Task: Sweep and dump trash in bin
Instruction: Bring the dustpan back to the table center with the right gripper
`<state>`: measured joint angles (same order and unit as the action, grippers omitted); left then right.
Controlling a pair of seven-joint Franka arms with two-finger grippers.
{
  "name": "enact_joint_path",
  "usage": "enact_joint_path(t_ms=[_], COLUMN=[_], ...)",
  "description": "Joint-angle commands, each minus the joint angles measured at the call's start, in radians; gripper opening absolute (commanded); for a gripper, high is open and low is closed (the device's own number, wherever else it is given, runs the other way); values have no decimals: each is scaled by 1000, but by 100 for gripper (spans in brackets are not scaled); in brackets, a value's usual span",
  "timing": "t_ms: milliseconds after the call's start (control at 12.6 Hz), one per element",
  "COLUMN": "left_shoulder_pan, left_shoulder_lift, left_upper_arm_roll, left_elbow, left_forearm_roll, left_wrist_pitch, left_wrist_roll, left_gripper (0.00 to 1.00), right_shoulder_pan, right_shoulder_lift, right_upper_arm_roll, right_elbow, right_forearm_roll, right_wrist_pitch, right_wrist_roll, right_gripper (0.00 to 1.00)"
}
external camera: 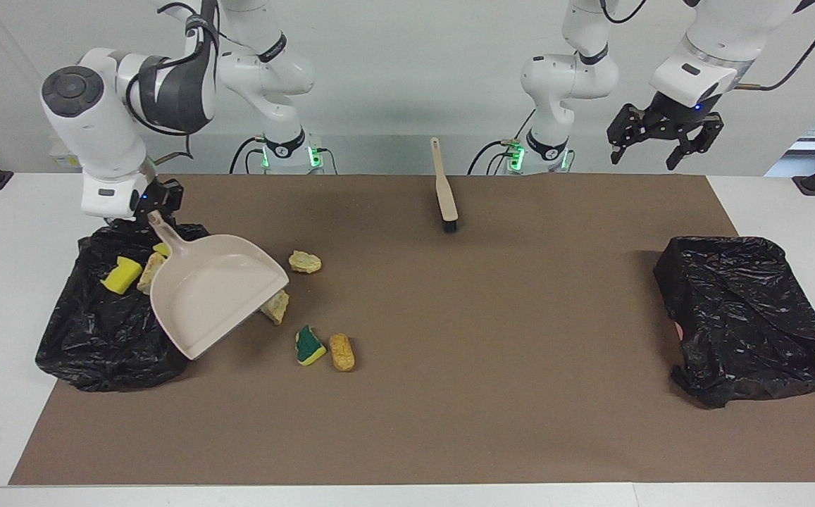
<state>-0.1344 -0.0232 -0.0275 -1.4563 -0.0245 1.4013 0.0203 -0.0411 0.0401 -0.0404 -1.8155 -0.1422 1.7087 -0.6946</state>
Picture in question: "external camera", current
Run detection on black bag-lined open bin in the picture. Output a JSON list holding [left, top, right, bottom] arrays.
[[35, 218, 222, 393]]

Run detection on pale layered bread chunk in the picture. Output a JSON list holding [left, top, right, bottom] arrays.
[[136, 251, 168, 295]]

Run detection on green and yellow sponge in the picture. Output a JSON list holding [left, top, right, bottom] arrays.
[[295, 325, 328, 367]]

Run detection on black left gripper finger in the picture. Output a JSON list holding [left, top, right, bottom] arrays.
[[666, 114, 725, 171], [606, 104, 651, 165]]

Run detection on large notched yellow sponge piece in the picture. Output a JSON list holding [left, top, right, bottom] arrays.
[[100, 255, 144, 296]]

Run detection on golden brown bread roll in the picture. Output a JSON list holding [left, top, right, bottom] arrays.
[[328, 333, 356, 373]]

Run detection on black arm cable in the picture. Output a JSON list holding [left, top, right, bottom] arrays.
[[124, 0, 219, 164], [735, 0, 815, 92]]

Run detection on pale ragged bread chunk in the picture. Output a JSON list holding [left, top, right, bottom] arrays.
[[260, 289, 290, 326]]

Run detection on beige hand brush black bristles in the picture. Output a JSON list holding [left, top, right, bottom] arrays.
[[430, 137, 460, 234]]

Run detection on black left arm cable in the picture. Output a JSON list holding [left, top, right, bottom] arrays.
[[735, 0, 815, 92]]

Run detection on brown table mat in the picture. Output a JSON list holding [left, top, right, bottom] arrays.
[[9, 174, 815, 487]]

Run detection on black bagged bin pink spot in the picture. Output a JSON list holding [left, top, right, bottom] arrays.
[[653, 235, 815, 409]]

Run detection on black right base cable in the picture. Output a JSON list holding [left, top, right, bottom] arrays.
[[229, 136, 268, 175]]

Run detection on beige plastic dustpan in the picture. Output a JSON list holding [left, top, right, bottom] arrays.
[[147, 209, 290, 361]]

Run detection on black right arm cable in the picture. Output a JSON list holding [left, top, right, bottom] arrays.
[[124, 0, 219, 164]]

